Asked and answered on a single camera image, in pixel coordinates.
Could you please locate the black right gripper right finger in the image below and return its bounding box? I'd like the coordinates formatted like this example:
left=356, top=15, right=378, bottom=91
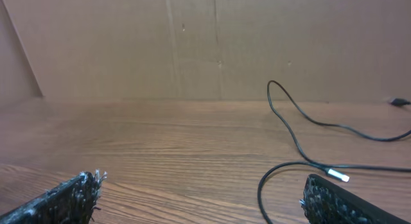
left=301, top=174, right=410, bottom=224

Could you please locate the separated black cable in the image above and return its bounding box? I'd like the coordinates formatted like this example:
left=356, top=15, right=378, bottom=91
left=387, top=97, right=411, bottom=108
left=266, top=80, right=411, bottom=173

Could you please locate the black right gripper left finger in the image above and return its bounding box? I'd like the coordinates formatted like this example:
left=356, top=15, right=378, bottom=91
left=1, top=169, right=107, bottom=224

